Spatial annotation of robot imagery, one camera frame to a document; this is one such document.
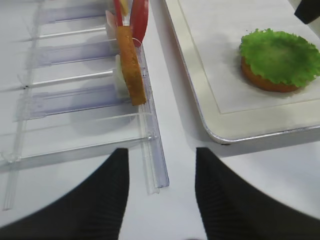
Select clear acrylic left rack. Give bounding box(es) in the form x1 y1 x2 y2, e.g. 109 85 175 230
0 0 170 211

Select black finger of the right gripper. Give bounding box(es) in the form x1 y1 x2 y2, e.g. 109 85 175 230
294 0 320 25

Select left red tomato slice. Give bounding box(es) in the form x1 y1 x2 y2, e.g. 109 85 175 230
113 0 123 27

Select green lettuce leaf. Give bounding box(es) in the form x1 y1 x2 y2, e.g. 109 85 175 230
239 28 320 88

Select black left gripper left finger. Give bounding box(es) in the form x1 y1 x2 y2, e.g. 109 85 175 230
0 148 130 240

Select brown bread slice in rack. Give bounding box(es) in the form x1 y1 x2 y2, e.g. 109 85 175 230
116 26 147 106

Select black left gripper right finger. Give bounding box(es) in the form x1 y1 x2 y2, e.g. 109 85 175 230
195 147 320 240

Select red tomato slice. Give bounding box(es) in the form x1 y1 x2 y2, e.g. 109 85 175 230
130 0 149 48
113 0 123 27

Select right red tomato slice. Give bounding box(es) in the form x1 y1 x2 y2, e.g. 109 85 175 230
130 0 149 48

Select white paper tray liner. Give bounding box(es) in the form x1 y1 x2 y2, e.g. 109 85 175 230
179 0 320 114

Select toasted bread slice on tray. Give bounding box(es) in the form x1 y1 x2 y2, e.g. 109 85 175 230
240 56 300 93

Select orange cheese slice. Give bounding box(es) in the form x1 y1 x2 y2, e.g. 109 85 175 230
119 0 129 16

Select cream rectangular metal tray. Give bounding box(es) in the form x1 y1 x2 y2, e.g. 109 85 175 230
164 0 320 145

